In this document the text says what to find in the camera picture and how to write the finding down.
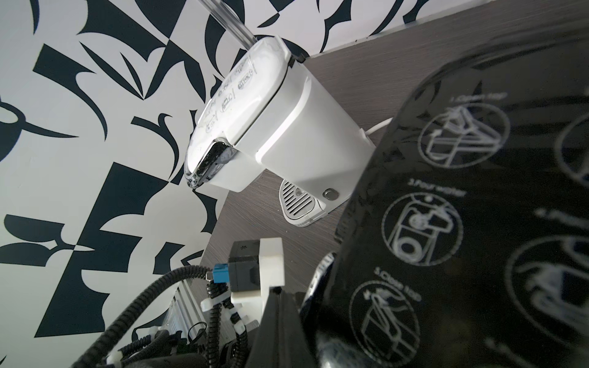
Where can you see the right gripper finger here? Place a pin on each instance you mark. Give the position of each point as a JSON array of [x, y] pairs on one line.
[[280, 339]]

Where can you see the black coffee machine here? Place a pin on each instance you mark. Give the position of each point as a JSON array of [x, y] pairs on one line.
[[465, 242]]

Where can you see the white coffee machine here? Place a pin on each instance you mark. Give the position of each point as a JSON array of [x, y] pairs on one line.
[[272, 114]]

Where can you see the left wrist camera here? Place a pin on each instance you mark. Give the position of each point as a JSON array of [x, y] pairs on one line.
[[253, 268]]

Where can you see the aluminium cage frame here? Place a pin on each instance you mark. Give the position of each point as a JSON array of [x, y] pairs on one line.
[[228, 19]]

